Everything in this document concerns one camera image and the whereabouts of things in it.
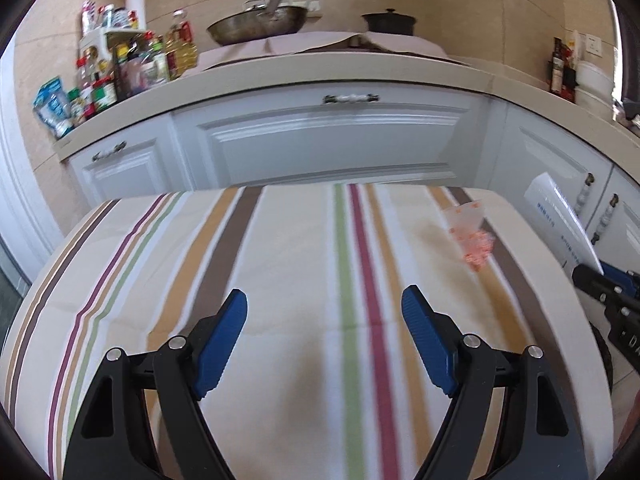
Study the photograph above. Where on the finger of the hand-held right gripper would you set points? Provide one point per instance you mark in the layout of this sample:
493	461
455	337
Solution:
627	277
595	285

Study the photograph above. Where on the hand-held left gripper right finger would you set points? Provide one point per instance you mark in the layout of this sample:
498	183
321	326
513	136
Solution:
427	340

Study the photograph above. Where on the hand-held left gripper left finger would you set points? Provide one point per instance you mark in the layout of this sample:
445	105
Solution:
220	345

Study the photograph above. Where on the clear orange dotted plastic bag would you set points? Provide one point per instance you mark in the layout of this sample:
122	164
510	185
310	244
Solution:
470	240

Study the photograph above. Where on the striped tablecloth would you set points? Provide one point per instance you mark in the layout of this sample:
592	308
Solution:
300	260

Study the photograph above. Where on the red packet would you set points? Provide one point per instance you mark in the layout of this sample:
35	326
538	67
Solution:
569	77

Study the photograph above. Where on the dark glass bottle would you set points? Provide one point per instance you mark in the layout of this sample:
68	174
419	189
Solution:
556	72

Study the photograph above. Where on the blue snack bag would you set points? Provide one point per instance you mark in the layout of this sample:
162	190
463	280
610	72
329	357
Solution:
52	107

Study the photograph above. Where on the group of seasoning bottles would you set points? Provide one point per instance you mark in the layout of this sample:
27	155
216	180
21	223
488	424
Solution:
125	70

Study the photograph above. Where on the yellow cooking oil bottle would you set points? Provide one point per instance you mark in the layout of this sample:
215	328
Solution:
180	47

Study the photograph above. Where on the pink stove cover cloth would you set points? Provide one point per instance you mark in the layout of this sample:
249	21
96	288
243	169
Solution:
310	42

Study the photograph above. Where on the black lidded pot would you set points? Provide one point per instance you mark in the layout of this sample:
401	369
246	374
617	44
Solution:
390	24

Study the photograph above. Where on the steel wok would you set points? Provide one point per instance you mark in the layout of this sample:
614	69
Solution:
250	27

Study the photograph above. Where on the white spice rack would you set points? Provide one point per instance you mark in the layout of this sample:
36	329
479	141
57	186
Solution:
107	36

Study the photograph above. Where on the white wall socket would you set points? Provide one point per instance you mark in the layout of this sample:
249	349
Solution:
593	45

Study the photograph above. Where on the white door frame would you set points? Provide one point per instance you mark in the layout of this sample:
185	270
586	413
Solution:
20	185

